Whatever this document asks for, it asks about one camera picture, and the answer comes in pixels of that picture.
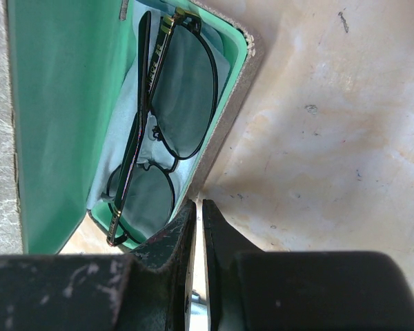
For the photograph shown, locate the thin wire-frame sunglasses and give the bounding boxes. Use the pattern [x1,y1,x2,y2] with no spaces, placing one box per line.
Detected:
[106,7,219,246]

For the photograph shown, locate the large light blue cloth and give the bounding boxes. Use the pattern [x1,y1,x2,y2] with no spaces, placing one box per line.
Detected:
[86,23,232,239]

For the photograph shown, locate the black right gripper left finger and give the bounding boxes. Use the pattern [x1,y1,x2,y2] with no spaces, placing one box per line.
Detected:
[0,201,197,330]

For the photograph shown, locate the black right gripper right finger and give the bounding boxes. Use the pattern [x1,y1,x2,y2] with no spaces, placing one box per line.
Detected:
[202,200,414,330]

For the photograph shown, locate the grey glasses case green lining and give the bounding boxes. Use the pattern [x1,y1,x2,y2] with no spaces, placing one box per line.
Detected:
[0,1,262,255]

